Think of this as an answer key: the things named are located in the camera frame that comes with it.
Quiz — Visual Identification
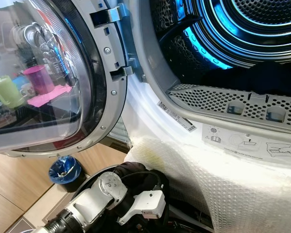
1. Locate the dark navy clothing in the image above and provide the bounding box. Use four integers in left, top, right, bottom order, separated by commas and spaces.
199, 61, 291, 99

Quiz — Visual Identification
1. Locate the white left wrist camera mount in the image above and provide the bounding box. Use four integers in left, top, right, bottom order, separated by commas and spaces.
117, 190, 166, 226

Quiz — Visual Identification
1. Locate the white instruction sticker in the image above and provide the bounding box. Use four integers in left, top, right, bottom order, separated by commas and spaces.
202, 124, 291, 166

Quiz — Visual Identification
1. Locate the white front-loading washing machine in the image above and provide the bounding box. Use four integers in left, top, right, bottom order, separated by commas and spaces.
70, 0, 291, 233

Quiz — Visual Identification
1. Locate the white barcode label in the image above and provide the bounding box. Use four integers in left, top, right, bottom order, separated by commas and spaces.
157, 100, 197, 133

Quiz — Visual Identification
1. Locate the grey perforated lint filter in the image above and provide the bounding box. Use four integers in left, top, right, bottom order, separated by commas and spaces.
167, 83, 291, 133

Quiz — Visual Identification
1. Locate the perforated steel washer drum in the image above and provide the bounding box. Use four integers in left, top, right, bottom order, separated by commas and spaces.
150, 0, 291, 74

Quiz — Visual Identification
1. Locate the round glass washer door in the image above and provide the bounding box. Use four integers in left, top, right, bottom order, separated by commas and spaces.
0, 0, 130, 158

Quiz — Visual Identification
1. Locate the grey metal door hinge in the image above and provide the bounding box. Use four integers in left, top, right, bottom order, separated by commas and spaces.
90, 4, 142, 82

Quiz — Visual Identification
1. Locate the black bin with blue bag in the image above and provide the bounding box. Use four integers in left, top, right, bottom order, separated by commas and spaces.
48, 155, 87, 193

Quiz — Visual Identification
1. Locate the clear bubble wrap sheet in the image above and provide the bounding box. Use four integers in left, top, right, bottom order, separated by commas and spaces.
124, 136, 291, 233

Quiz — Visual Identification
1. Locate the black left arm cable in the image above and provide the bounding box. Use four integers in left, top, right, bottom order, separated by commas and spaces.
120, 170, 163, 193

